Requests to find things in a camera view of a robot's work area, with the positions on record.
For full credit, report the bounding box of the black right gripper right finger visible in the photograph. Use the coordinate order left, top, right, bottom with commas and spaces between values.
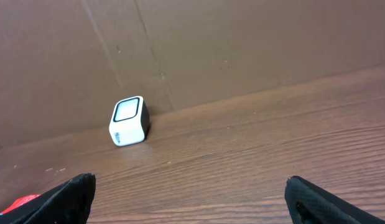
284, 175, 385, 224

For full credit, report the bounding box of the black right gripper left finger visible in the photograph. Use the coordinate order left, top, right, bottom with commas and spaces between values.
0, 173, 96, 224

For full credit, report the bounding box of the orange spaghetti packet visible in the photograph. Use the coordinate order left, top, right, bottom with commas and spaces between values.
0, 194, 40, 216

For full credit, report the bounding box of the white barcode scanner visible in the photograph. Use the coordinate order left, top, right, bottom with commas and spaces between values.
109, 96, 151, 147

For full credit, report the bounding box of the brown cardboard backboard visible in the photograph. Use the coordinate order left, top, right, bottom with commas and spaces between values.
0, 0, 385, 149

